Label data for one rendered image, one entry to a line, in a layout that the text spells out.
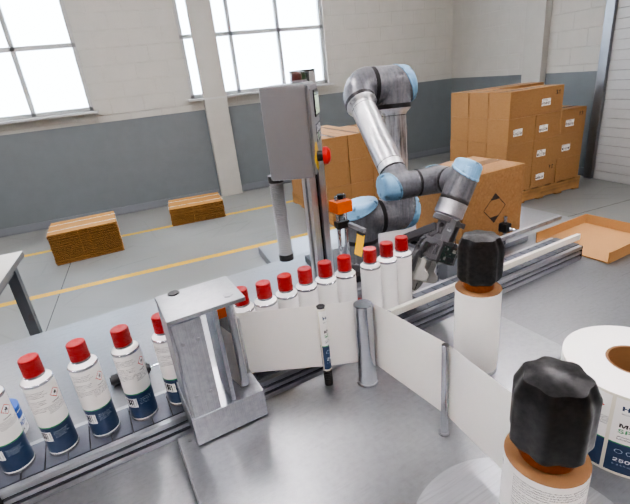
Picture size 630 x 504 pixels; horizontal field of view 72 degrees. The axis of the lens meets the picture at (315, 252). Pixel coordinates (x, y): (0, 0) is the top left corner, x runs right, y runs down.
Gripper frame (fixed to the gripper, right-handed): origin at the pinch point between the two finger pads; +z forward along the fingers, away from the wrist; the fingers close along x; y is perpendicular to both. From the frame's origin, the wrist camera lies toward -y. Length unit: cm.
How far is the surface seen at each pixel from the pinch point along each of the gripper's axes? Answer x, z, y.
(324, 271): -30.6, 2.3, 1.8
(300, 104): -50, -29, 1
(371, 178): 194, -52, -292
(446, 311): 9.5, 3.8, 5.9
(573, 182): 392, -128, -201
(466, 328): -13.3, 0.9, 29.7
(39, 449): -76, 50, -1
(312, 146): -44.3, -22.5, 1.2
